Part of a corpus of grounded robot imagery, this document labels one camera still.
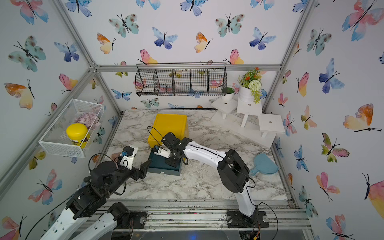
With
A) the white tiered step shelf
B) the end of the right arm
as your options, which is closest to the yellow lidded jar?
the end of the right arm

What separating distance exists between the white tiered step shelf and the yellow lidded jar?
29.4 inches

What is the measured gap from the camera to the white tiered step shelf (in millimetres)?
937

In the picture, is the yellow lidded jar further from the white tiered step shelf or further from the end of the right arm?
the white tiered step shelf

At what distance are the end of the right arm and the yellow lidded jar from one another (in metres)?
0.33

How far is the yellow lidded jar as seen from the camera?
0.64 metres

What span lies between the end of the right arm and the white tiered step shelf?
0.43 metres

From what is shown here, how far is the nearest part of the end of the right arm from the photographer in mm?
633
